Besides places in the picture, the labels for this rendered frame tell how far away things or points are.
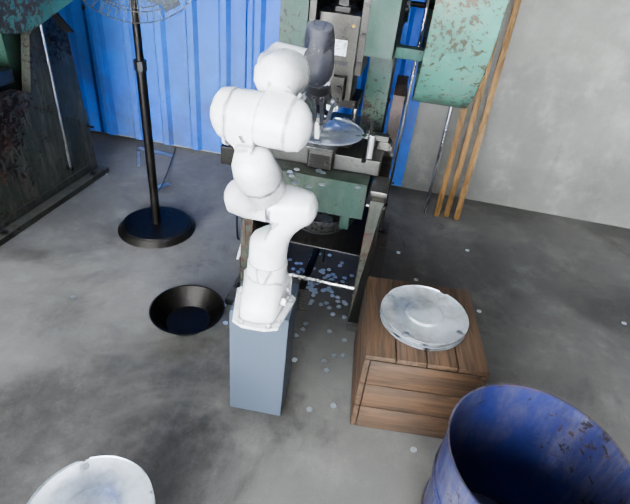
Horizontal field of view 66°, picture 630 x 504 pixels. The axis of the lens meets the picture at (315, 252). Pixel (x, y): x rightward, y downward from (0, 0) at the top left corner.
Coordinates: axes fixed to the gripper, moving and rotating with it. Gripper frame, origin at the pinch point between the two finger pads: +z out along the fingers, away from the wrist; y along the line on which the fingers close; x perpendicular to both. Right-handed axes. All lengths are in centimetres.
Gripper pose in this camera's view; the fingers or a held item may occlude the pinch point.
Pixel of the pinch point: (317, 128)
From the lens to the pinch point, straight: 168.2
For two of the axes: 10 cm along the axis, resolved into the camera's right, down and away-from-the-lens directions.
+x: 2.0, -8.4, 5.1
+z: -0.2, 5.1, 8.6
